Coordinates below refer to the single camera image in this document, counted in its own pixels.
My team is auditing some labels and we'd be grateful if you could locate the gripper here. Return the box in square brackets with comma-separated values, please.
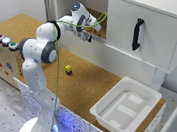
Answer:
[74, 19, 104, 44]

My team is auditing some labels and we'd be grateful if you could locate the pink block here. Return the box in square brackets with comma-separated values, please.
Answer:
[90, 27, 98, 35]

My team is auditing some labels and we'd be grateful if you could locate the yellow block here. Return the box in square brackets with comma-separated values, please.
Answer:
[63, 63, 73, 73]

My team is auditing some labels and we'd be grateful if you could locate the white sliding door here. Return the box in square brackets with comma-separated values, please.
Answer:
[101, 0, 177, 79]

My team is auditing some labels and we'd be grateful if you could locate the wooden drawer box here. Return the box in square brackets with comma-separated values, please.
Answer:
[0, 10, 58, 91]

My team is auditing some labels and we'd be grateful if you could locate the green button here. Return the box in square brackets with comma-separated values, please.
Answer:
[7, 40, 20, 52]

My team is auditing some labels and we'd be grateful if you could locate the blue button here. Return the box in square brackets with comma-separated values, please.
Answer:
[1, 36, 13, 47]

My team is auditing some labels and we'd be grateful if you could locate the white plastic box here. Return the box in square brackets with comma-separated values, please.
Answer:
[86, 73, 167, 132]

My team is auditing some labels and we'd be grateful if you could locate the black door handle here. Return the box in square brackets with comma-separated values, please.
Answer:
[129, 17, 148, 52]

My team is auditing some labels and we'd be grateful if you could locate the green cable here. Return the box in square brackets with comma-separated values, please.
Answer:
[38, 11, 118, 132]

